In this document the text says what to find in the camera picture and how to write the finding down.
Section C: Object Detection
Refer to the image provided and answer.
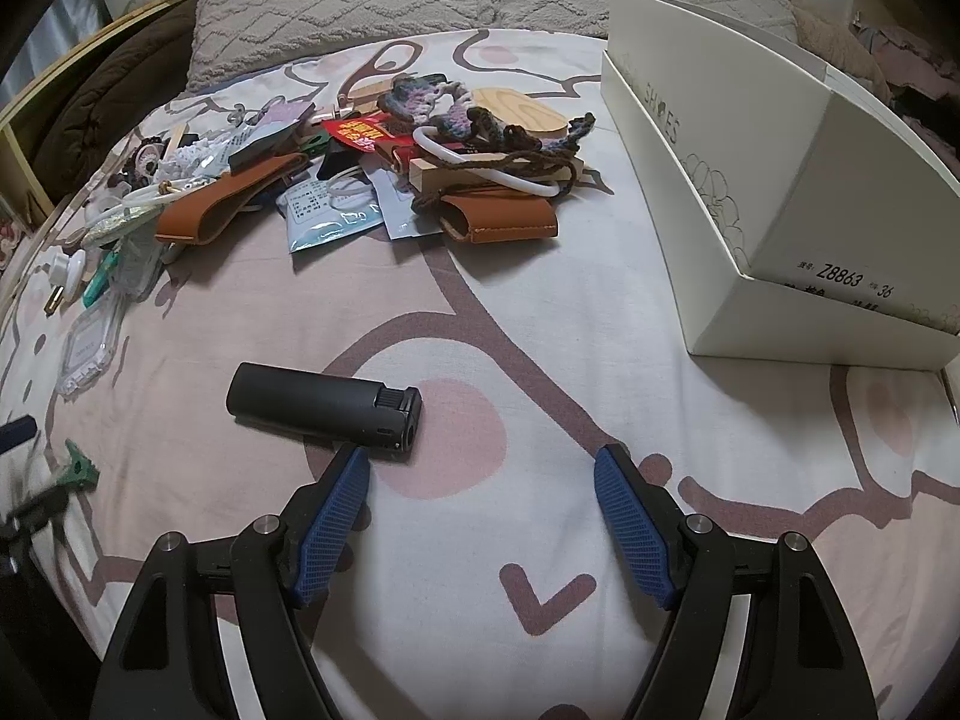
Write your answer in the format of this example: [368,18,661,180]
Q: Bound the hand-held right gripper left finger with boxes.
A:
[88,444,372,720]

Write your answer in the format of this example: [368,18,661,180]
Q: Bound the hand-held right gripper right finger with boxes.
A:
[592,444,878,720]

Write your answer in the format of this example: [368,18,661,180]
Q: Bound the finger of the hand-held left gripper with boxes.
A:
[0,416,38,455]
[0,484,80,541]

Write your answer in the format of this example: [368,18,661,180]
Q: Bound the green plastic clip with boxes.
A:
[300,131,335,181]
[64,439,100,490]

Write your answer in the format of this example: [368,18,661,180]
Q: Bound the clear plastic case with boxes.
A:
[56,289,125,398]

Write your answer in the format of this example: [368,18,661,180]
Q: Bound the black lighter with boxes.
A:
[226,362,423,458]

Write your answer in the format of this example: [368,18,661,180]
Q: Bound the long brown leather sleeve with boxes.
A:
[155,152,310,246]

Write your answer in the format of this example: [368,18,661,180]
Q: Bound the white shoe box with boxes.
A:
[600,0,960,370]

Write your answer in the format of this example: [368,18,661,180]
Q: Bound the white knob plug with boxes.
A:
[41,251,83,316]

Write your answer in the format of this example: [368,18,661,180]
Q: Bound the teal pen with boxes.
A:
[82,251,121,308]

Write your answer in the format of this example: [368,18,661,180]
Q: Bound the clear glitter phone case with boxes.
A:
[112,229,170,301]

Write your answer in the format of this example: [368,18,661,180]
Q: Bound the glittery oval pouch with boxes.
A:
[82,202,162,248]

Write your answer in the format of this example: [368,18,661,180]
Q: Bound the wooden shelf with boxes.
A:
[0,0,200,301]

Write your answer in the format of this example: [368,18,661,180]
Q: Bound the brown crochet flower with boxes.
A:
[112,136,170,181]

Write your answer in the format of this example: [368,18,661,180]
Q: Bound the face mask packet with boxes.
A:
[277,176,387,256]

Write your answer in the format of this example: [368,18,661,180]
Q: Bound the pale blue packet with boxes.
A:
[375,169,436,241]

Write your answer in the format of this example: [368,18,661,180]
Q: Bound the short brown leather pouch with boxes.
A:
[439,193,560,246]

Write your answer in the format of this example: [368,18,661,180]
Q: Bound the white lace piece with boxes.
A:
[161,131,233,181]

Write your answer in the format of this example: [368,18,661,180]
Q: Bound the brown quilted duvet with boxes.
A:
[30,0,203,196]

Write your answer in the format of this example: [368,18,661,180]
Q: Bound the wooden block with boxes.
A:
[409,156,584,203]

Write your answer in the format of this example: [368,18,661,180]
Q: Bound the dark grey card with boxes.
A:
[229,124,301,170]

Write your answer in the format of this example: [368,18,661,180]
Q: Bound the red packet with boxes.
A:
[322,112,421,155]

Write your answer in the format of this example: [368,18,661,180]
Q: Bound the dark brown crochet piece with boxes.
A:
[469,109,597,170]

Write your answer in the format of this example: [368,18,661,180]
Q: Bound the lilac pouch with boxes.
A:
[255,101,316,136]

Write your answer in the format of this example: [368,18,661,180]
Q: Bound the oval wooden board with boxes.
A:
[472,86,571,155]

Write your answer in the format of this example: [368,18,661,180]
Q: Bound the multicolour crochet piece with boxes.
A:
[379,71,496,143]

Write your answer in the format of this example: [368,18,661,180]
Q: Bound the rose gold scissors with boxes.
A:
[341,41,421,110]

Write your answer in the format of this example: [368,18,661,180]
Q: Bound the beige plush cushion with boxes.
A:
[791,4,893,102]

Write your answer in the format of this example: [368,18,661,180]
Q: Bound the pile of pink clothes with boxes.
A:
[862,15,960,102]

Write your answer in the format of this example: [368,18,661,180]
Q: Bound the white cable coil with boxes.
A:
[124,180,226,207]

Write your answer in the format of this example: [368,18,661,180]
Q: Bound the white ring cable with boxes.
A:
[412,124,563,200]

